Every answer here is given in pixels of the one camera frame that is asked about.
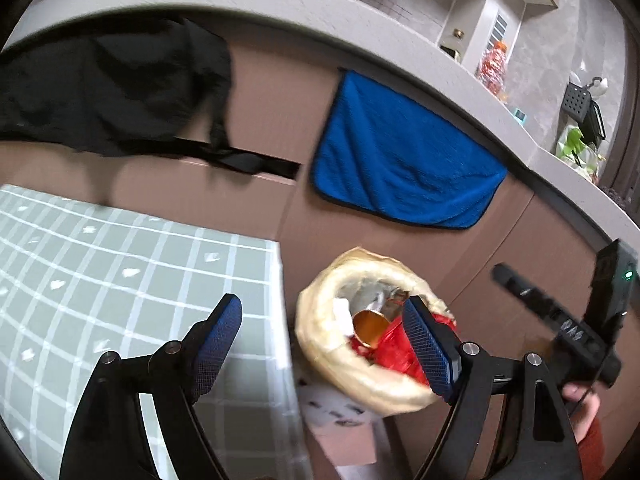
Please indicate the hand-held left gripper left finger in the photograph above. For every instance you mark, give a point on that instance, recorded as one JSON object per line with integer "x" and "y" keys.
{"x": 215, "y": 345}

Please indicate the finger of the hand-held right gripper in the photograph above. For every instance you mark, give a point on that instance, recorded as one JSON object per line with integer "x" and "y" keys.
{"x": 530, "y": 297}

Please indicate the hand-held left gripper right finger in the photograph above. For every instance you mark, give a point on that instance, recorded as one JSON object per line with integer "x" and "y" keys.
{"x": 425, "y": 350}

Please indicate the blue towel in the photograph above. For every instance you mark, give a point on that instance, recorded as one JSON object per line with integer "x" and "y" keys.
{"x": 400, "y": 160}

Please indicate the white tissue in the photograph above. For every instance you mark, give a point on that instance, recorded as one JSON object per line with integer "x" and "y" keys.
{"x": 342, "y": 312}

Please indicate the red plastic bag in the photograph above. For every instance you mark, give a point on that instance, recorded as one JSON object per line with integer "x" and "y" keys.
{"x": 395, "y": 347}

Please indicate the brown box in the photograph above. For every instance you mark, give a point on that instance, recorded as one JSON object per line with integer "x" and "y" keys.
{"x": 345, "y": 445}

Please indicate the black cloth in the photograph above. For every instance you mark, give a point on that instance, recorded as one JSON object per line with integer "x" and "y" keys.
{"x": 100, "y": 90}

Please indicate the person's right hand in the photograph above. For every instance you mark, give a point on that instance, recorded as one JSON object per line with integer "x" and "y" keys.
{"x": 584, "y": 407}

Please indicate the white vented appliance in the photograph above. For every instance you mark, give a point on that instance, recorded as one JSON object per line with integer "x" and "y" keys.
{"x": 492, "y": 15}

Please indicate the white spoon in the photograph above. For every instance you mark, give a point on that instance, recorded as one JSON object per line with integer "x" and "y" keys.
{"x": 577, "y": 76}

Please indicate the black utensil holder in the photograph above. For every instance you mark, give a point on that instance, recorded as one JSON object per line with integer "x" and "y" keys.
{"x": 582, "y": 107}

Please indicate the green plastic bag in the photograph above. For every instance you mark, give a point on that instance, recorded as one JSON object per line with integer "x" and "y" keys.
{"x": 575, "y": 146}

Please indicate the green checked tablecloth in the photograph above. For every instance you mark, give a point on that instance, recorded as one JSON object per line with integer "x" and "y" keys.
{"x": 100, "y": 270}

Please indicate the white panda print bin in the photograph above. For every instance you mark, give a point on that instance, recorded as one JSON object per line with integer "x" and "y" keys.
{"x": 325, "y": 407}

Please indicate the yellowish plastic bin liner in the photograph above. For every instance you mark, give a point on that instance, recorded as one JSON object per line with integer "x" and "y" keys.
{"x": 325, "y": 370}

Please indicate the small teal cup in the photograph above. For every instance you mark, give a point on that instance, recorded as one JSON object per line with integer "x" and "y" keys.
{"x": 520, "y": 116}

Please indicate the orange capped red label bottle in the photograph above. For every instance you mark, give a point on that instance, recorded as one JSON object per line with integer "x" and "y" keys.
{"x": 492, "y": 66}

